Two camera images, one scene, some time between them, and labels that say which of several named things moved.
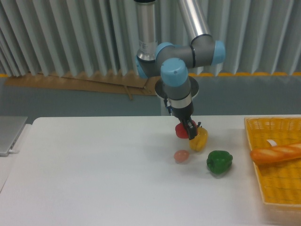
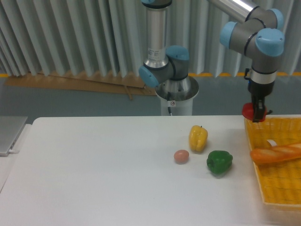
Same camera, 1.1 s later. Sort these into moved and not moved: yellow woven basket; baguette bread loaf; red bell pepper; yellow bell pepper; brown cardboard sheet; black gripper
Moved: black gripper; red bell pepper
Not moved: baguette bread loaf; yellow woven basket; brown cardboard sheet; yellow bell pepper
